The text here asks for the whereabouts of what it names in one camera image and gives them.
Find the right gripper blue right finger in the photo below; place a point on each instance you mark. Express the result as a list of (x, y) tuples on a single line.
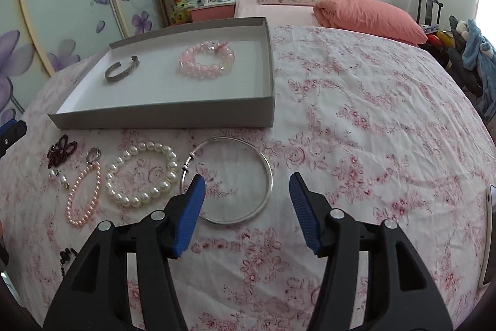
[(401, 294)]

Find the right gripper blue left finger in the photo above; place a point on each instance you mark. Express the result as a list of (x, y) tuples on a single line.
[(94, 292)]

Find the pearl earring pair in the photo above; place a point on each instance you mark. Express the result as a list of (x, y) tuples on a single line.
[(57, 175)]

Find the thin silver bangle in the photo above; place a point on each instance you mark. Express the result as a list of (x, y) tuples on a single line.
[(238, 179)]

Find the white smartphone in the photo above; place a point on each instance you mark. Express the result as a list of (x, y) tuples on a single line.
[(487, 274)]

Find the sliding glass wardrobe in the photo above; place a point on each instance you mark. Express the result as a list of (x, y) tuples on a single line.
[(41, 37)]

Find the pink floral bedsheet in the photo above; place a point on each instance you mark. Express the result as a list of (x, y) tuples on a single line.
[(377, 127)]

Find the grey cardboard tray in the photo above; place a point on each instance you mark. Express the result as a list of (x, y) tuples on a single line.
[(212, 74)]

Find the grey office chair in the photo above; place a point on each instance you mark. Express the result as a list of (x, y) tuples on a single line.
[(465, 78)]

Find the pink white nightstand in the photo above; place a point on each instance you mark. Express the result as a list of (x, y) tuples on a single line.
[(213, 11)]

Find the blue plush robe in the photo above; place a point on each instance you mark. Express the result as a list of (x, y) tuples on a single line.
[(479, 54)]

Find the pink mattress bed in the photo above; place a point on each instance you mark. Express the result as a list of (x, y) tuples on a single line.
[(277, 15)]

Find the coral folded quilt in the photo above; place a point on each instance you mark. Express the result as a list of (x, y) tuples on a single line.
[(370, 17)]

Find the dark wooden chair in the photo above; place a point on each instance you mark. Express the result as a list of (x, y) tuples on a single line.
[(429, 13)]

